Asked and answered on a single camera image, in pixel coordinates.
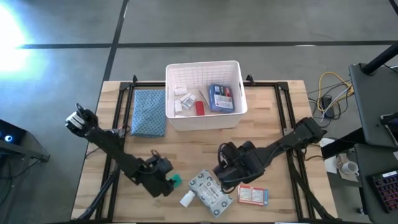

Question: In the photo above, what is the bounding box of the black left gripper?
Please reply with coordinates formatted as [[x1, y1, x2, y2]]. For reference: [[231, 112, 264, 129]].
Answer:
[[135, 149, 180, 198]]

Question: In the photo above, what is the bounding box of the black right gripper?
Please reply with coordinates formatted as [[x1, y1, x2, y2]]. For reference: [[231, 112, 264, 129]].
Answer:
[[213, 140, 267, 194]]

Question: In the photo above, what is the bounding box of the green bandage roll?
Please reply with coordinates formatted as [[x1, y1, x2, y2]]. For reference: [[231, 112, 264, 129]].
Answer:
[[169, 173, 183, 189]]

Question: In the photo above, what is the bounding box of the white package with blue print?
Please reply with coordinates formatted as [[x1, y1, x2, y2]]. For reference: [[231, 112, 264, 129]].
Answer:
[[188, 169, 234, 218]]

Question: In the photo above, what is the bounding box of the plain white pill bottle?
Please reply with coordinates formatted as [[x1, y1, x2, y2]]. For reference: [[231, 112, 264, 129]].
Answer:
[[179, 189, 197, 208]]

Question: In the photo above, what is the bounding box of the red and white bandage box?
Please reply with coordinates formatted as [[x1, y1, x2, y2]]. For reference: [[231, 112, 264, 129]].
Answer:
[[238, 184, 269, 207]]

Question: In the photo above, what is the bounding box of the blue first aid kit case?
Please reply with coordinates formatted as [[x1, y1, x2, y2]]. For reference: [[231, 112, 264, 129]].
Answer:
[[207, 83, 236, 114]]

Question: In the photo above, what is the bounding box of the white perforated plastic basket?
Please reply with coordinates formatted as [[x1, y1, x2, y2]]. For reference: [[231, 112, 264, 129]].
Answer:
[[165, 60, 249, 132]]

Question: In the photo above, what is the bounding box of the blue patterned folded cloth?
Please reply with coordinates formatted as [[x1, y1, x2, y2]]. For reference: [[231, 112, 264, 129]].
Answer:
[[130, 89, 167, 138]]

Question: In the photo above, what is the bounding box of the white paper sheet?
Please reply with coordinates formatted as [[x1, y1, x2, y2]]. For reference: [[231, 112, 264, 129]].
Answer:
[[323, 138, 338, 174]]

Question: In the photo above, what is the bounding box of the white mug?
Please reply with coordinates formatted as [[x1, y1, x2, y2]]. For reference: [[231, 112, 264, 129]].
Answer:
[[341, 161, 360, 177]]

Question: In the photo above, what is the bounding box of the black power adapter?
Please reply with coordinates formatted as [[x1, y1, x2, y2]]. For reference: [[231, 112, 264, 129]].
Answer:
[[322, 95, 335, 119]]

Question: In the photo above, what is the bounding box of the dark side desk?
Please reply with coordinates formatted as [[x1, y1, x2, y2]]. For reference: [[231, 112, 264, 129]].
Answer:
[[320, 127, 398, 224]]

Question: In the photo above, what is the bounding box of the dark side stand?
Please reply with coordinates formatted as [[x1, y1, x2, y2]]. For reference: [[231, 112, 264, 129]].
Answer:
[[0, 139, 51, 163]]

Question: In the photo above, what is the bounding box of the black device with blue light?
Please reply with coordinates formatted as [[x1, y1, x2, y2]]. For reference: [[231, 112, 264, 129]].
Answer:
[[0, 119, 27, 146]]

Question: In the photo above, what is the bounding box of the black desk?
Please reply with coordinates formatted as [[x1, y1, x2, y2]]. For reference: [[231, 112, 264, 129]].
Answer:
[[348, 63, 398, 149]]

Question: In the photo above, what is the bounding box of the black pole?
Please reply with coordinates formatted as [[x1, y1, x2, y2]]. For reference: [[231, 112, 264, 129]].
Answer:
[[362, 42, 398, 75]]

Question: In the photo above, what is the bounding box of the black metal table frame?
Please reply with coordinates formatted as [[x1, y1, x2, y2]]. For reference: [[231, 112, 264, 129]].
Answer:
[[76, 74, 335, 223]]

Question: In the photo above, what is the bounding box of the yellow cable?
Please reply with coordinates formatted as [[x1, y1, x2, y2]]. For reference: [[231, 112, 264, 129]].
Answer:
[[317, 71, 355, 113]]

